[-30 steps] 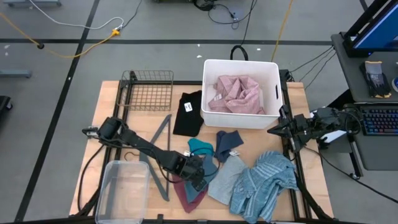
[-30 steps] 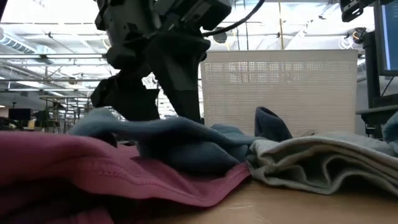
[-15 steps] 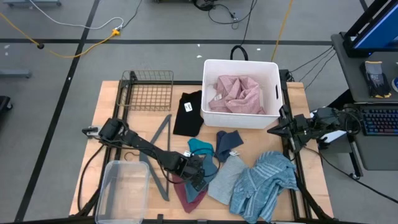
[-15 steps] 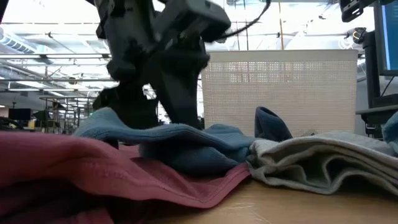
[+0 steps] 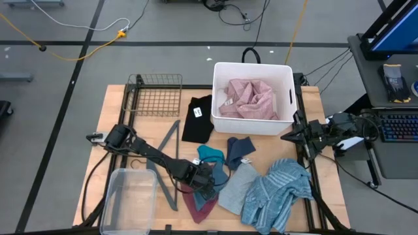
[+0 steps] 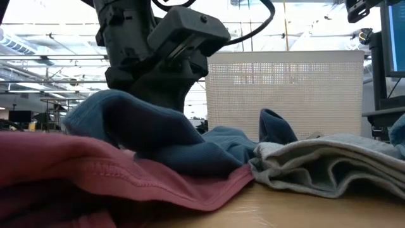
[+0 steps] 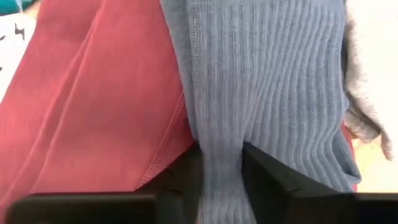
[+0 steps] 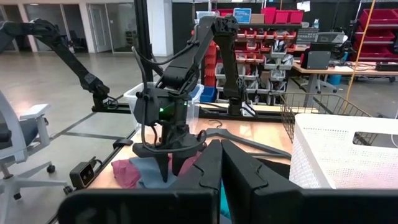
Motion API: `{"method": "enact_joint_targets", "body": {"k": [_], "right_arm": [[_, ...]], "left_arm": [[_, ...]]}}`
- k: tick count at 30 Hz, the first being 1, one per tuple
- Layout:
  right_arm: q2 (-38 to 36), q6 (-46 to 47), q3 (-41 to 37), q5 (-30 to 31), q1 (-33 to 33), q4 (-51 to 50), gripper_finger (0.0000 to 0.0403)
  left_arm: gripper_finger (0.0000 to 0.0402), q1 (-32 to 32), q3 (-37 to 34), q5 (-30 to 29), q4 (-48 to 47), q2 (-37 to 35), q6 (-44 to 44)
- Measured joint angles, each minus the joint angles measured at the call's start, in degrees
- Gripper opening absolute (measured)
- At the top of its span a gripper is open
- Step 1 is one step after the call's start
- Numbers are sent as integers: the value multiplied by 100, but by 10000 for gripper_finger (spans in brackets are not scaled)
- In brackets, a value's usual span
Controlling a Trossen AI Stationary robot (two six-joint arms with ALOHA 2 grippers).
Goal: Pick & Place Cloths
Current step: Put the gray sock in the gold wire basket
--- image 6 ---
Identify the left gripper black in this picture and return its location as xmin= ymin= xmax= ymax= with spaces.
xmin=92 ymin=0 xmax=232 ymax=113

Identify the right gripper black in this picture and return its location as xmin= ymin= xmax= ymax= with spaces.
xmin=345 ymin=0 xmax=385 ymax=24

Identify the blue ribbed cloth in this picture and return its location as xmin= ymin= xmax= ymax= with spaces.
xmin=62 ymin=89 xmax=259 ymax=179

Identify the maroon cloth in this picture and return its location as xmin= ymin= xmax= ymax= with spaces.
xmin=0 ymin=130 xmax=256 ymax=228

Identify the navy blue cloth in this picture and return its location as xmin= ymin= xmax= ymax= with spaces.
xmin=258 ymin=108 xmax=299 ymax=145

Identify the computer monitor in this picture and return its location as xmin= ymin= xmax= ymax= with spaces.
xmin=379 ymin=0 xmax=405 ymax=79

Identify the black monitor stand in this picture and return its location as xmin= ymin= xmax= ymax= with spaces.
xmin=368 ymin=31 xmax=405 ymax=111

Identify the dark grey side desk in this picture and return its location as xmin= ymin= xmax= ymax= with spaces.
xmin=361 ymin=106 xmax=405 ymax=142

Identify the white perforated plastic basket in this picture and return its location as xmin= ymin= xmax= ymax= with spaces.
xmin=204 ymin=50 xmax=366 ymax=141

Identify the light blue striped towel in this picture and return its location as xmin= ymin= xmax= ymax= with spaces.
xmin=388 ymin=113 xmax=405 ymax=156

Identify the dark background monitor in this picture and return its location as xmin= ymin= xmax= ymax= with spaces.
xmin=8 ymin=110 xmax=33 ymax=125

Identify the light grey cloth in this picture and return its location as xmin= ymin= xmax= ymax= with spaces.
xmin=248 ymin=132 xmax=405 ymax=202

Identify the black ceiling cable reel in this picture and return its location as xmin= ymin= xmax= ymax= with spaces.
xmin=358 ymin=27 xmax=375 ymax=46

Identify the dark wire metal basket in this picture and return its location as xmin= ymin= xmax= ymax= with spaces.
xmin=40 ymin=98 xmax=106 ymax=134

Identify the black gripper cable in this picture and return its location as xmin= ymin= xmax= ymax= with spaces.
xmin=151 ymin=0 xmax=276 ymax=47

